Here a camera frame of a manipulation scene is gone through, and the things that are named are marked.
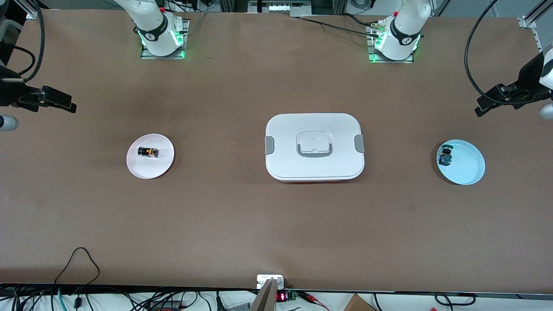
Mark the aluminium frame extrusion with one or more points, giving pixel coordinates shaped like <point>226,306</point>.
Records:
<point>30,11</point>
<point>540,9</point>

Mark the green and blue switch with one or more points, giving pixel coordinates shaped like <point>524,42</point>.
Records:
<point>445,159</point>

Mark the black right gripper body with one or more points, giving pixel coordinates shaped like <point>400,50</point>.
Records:
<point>13,93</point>

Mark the perforated aluminium bracket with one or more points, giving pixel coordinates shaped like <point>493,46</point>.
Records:
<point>527,22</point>

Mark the orange and black switch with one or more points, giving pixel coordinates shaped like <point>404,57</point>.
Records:
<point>148,152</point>

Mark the pink round plate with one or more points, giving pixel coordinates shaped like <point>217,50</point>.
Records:
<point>149,168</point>

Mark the white power socket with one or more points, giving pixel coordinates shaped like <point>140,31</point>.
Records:
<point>264,280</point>

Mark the brown cardboard piece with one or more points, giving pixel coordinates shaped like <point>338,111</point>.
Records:
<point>358,304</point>

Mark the light blue round plate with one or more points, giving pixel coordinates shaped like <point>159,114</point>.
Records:
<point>466,168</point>

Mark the grey aluminium profile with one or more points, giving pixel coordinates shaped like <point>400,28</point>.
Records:
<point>264,300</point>

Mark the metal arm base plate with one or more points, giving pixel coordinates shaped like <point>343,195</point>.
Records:
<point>370,47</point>
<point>183,26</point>

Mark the control box with lights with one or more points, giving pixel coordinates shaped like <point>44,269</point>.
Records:
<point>281,6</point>

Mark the red digit display module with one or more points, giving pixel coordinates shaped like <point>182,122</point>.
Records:
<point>281,296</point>

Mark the white lunch box grey latches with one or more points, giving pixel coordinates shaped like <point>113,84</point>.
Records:
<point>341,129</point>

